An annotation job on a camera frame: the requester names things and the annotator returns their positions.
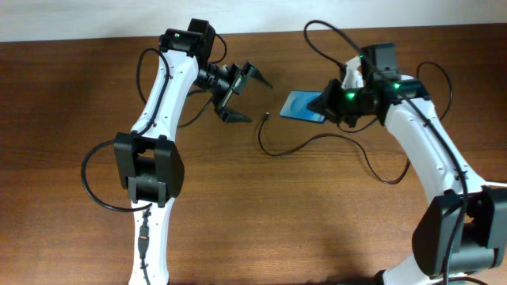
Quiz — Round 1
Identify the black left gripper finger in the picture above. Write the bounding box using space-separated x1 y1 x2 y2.
218 107 252 124
244 61 273 89

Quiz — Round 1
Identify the blue Galaxy smartphone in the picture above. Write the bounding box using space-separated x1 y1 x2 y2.
279 90 326 124

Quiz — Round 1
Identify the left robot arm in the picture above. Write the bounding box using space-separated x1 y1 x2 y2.
113 19 265 284

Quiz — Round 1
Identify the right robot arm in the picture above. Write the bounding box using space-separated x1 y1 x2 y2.
307 44 506 284

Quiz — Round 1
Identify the black USB charging cable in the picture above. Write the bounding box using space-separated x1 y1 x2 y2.
257 61 454 186

